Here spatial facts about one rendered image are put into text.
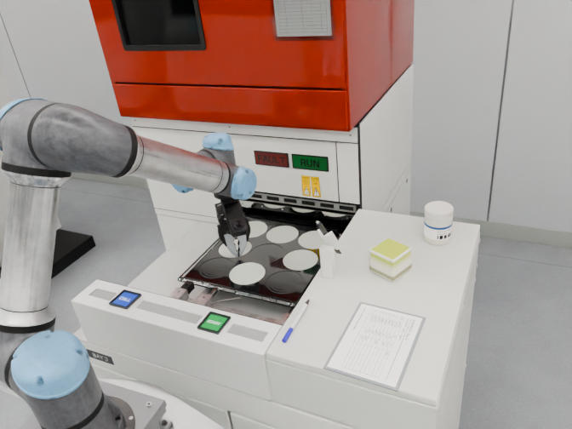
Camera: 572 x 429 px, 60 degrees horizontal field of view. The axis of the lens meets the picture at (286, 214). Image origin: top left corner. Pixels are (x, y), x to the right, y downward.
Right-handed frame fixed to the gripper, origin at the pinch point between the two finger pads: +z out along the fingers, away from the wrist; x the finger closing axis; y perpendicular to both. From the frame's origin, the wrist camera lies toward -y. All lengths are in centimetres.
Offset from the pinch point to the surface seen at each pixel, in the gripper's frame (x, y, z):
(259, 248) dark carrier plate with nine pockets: -6.7, 3.7, 2.1
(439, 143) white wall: -135, 115, 35
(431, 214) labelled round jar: -47, -24, -13
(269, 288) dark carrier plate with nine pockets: -4.7, -16.4, 2.1
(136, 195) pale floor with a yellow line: 46, 256, 92
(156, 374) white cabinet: 28.0, -22.9, 13.9
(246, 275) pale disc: -0.3, -8.2, 2.0
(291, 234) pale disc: -17.7, 6.7, 2.1
